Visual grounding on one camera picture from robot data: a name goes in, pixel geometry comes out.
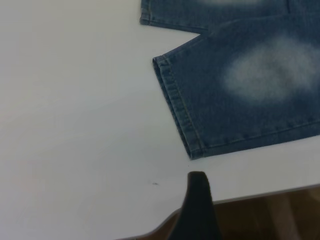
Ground blue denim jeans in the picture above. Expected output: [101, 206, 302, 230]
[139, 0, 320, 162]

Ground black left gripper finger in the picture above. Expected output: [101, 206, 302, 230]
[168, 171, 224, 240]

